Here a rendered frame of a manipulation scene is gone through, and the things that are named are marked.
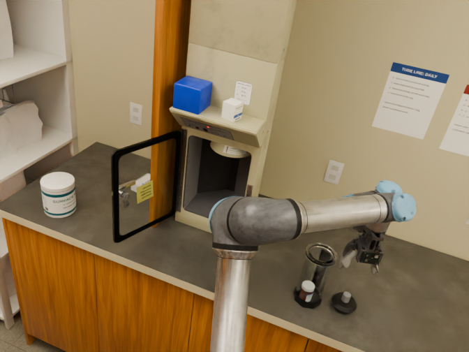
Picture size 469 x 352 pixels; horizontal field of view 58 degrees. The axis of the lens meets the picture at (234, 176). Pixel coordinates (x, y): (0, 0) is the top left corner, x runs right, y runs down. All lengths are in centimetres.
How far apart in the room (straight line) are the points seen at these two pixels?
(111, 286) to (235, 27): 115
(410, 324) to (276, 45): 109
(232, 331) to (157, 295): 75
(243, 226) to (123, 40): 143
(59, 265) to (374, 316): 131
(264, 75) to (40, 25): 138
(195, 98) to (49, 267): 106
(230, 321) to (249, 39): 86
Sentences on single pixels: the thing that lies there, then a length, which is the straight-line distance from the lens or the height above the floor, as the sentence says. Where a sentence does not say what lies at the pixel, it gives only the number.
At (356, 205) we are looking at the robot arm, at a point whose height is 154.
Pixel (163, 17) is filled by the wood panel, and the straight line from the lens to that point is 145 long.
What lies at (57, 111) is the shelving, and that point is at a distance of 259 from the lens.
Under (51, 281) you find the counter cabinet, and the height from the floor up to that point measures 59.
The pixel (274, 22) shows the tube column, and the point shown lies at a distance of 140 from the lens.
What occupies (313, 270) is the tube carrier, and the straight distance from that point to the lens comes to 150.
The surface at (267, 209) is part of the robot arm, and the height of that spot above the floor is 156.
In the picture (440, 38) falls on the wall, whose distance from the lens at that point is 180.
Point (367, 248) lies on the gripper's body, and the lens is 140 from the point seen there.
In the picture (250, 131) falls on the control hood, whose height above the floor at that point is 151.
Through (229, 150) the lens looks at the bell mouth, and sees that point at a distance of 161.
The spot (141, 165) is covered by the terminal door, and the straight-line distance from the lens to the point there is 155.
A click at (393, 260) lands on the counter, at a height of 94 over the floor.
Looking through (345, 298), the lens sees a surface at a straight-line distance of 163.
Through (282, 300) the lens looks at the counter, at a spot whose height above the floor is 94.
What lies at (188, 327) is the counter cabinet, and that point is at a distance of 184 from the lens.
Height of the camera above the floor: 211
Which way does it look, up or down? 32 degrees down
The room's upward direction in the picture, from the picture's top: 9 degrees clockwise
